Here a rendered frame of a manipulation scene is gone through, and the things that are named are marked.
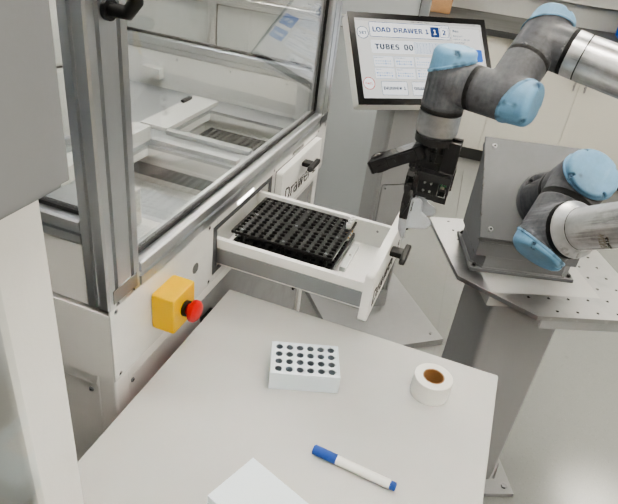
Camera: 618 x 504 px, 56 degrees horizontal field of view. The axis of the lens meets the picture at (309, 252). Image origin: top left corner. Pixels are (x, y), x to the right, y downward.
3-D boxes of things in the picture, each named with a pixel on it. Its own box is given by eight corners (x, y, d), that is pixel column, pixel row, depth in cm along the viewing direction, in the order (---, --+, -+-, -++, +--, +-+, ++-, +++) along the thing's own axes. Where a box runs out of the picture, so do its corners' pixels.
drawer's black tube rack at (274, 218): (352, 246, 132) (357, 221, 129) (328, 285, 118) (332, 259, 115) (263, 220, 138) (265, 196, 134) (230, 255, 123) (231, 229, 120)
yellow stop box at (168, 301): (198, 313, 105) (198, 281, 102) (177, 336, 99) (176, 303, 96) (173, 305, 107) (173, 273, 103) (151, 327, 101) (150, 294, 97)
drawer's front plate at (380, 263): (398, 253, 136) (407, 211, 130) (365, 323, 112) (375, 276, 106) (390, 251, 136) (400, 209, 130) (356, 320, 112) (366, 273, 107)
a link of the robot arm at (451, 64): (470, 56, 91) (424, 43, 96) (453, 123, 97) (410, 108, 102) (491, 51, 97) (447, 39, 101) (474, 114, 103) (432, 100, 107)
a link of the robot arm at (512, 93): (558, 55, 90) (493, 38, 95) (523, 109, 88) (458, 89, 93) (556, 89, 97) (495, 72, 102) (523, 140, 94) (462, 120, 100)
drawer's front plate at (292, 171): (317, 173, 169) (322, 137, 163) (279, 214, 145) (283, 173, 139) (312, 171, 169) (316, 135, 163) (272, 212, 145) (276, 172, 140)
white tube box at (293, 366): (335, 361, 110) (338, 346, 108) (337, 393, 103) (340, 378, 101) (270, 355, 110) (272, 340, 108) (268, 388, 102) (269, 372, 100)
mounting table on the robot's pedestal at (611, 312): (562, 259, 178) (576, 226, 171) (641, 360, 140) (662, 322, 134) (420, 250, 172) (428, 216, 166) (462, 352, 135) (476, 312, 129)
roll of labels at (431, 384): (404, 380, 108) (408, 364, 106) (438, 376, 110) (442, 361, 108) (419, 408, 102) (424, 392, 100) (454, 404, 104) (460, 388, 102)
